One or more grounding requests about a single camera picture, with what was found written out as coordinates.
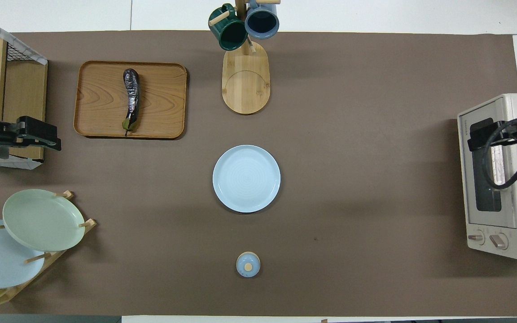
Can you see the small blue bell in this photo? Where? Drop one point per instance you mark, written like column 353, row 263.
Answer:
column 248, row 267

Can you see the dark purple eggplant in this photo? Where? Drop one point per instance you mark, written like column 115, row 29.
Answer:
column 132, row 94

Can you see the wooden plate rack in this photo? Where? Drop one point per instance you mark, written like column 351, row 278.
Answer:
column 90, row 225

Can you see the wooden shelf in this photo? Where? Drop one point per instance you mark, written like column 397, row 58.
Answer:
column 25, row 89

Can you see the wooden serving tray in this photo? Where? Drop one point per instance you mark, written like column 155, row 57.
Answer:
column 101, row 103

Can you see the brown table mat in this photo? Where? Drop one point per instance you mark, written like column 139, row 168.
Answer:
column 352, row 179

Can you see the grey white patterned cloth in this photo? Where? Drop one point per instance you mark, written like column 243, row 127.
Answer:
column 20, row 163

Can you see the glass oven door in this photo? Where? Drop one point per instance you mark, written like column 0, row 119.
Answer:
column 469, row 188

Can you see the blue mug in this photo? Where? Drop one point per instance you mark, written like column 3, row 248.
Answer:
column 262, row 22

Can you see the wooden mug tree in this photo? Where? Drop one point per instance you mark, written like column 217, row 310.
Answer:
column 246, row 89

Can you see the pale green plate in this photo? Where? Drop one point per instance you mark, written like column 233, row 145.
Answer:
column 43, row 220

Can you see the beige oven knob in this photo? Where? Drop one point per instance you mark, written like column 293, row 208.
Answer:
column 476, row 237
column 498, row 241

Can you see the dark green mug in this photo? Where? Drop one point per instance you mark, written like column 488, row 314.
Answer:
column 231, row 36

